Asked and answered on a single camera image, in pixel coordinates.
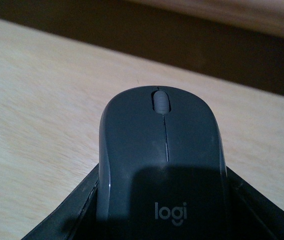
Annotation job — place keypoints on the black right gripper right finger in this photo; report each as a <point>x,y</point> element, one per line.
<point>254,216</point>

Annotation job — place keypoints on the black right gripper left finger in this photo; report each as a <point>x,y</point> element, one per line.
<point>74,218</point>

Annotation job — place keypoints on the dark grey logi mouse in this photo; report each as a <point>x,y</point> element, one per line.
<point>162,174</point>

